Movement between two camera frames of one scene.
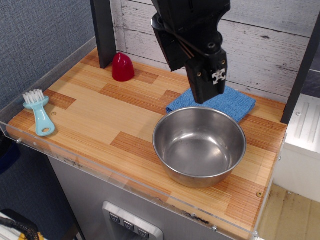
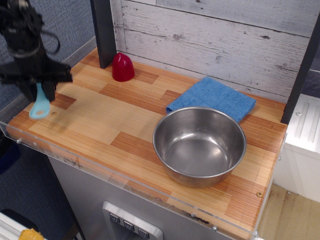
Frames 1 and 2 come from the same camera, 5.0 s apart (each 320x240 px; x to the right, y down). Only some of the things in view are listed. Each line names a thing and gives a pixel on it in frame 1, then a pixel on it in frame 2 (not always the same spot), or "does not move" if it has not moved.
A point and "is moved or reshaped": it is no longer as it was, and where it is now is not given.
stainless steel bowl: (199, 146) does not move
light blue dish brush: (35, 100) is moved or reshaped
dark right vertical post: (302, 78) does not move
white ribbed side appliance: (299, 169) does not move
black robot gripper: (185, 29) -> (28, 71)
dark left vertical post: (103, 22) does not move
